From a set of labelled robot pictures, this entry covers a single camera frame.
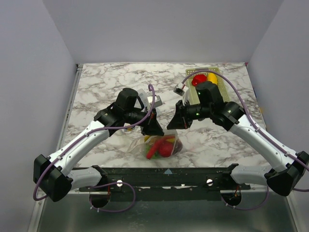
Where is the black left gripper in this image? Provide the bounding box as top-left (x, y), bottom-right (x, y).
top-left (125, 106), bottom-right (165, 136)

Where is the clear zip top bag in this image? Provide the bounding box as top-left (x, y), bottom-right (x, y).
top-left (127, 130), bottom-right (183, 160)

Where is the red chili pepper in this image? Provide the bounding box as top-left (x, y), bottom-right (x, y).
top-left (146, 140), bottom-right (165, 160)

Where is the yellow banana bunch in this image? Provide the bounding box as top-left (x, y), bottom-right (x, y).
top-left (144, 135), bottom-right (176, 143)

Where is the dark maroon fruit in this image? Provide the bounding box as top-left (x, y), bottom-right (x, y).
top-left (173, 141), bottom-right (183, 154)

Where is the red round fruit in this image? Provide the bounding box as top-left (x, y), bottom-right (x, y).
top-left (158, 142), bottom-right (174, 158)

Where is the green bell pepper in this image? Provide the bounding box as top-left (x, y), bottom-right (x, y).
top-left (145, 145), bottom-right (162, 160)

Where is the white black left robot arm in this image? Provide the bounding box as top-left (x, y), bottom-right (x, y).
top-left (33, 87), bottom-right (164, 202)

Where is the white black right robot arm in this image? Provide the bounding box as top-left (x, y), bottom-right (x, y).
top-left (167, 81), bottom-right (309, 196)

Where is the pale green perforated basket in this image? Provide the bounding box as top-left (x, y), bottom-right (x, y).
top-left (183, 72), bottom-right (230, 105)

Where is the red bell pepper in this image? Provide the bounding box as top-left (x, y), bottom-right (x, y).
top-left (191, 74), bottom-right (207, 86)

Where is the yellow mango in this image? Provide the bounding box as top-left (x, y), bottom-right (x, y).
top-left (207, 72), bottom-right (218, 85)

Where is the black mounting rail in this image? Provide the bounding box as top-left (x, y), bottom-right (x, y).
top-left (79, 164), bottom-right (251, 202)

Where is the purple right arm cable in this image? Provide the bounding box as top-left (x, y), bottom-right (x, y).
top-left (182, 70), bottom-right (309, 193)

